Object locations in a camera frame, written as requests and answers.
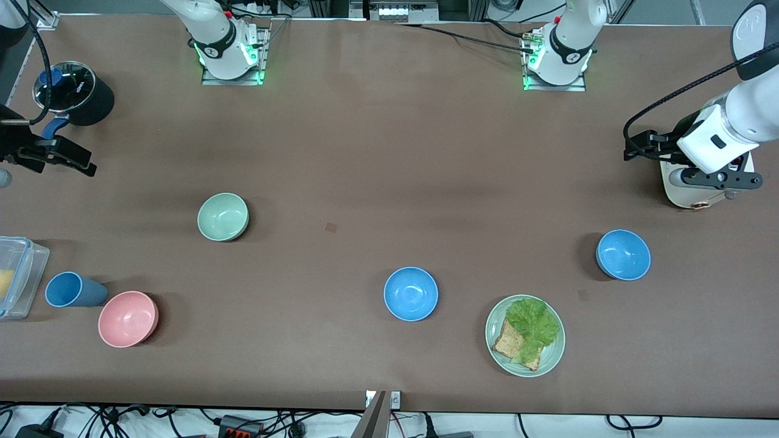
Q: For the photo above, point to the green lettuce leaf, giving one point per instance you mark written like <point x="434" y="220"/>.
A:
<point x="534" y="322"/>

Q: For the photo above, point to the green plate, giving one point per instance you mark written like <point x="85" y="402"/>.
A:
<point x="551" y="359"/>

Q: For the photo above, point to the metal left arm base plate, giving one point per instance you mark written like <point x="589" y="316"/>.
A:
<point x="578" y="87"/>

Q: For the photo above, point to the blue cup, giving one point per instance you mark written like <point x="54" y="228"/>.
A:
<point x="73" y="290"/>

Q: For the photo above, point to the black orange power adapter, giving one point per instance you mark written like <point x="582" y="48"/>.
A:
<point x="240" y="427"/>

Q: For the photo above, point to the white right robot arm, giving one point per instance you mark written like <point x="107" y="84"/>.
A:
<point x="213" y="30"/>

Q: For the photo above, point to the cream white toaster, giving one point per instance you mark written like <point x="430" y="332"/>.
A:
<point x="678" y="194"/>

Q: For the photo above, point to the brown bread slice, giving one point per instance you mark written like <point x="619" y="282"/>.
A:
<point x="506" y="342"/>

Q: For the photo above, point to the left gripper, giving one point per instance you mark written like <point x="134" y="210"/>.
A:
<point x="666" y="148"/>

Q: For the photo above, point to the aluminium frame corner bracket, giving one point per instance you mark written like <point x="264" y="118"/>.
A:
<point x="47" y="20"/>

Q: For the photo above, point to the glass pot lid blue knob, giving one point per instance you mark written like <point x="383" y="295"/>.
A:
<point x="73" y="91"/>

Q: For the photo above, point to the green bowl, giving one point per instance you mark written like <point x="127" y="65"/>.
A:
<point x="223" y="216"/>

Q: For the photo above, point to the small metal bracket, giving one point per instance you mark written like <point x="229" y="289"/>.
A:
<point x="395" y="399"/>

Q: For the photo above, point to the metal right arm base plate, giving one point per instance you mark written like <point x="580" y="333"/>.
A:
<point x="263" y="55"/>

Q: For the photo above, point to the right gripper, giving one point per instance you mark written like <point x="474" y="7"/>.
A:
<point x="13" y="148"/>

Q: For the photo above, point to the pink bowl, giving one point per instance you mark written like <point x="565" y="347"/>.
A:
<point x="128" y="319"/>

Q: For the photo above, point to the clear plastic food container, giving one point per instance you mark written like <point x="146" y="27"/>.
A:
<point x="24" y="267"/>

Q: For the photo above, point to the grey camera mount pole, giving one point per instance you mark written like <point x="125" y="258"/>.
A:
<point x="371" y="423"/>

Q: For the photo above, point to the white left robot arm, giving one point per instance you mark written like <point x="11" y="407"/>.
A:
<point x="572" y="36"/>

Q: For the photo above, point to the yellow food piece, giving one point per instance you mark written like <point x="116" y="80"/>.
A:
<point x="5" y="283"/>

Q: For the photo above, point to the blue bowl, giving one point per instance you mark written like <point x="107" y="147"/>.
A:
<point x="411" y="294"/>
<point x="623" y="255"/>

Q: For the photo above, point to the grey power strip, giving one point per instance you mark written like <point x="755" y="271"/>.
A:
<point x="395" y="11"/>

